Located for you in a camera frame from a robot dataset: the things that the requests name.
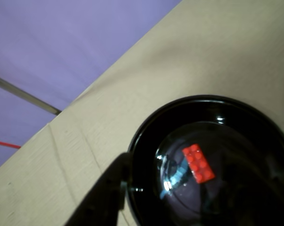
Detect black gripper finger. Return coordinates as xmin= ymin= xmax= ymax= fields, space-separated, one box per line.
xmin=217 ymin=155 xmax=284 ymax=226
xmin=64 ymin=152 xmax=133 ymax=226

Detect red lego block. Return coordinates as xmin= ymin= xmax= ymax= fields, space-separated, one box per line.
xmin=181 ymin=143 xmax=216 ymax=184

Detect black round bowl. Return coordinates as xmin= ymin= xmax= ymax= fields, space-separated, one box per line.
xmin=127 ymin=94 xmax=284 ymax=226

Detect brown cardboard sheet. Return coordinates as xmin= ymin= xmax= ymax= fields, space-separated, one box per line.
xmin=0 ymin=0 xmax=284 ymax=226

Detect thin red wire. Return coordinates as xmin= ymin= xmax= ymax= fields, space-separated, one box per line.
xmin=0 ymin=138 xmax=22 ymax=149

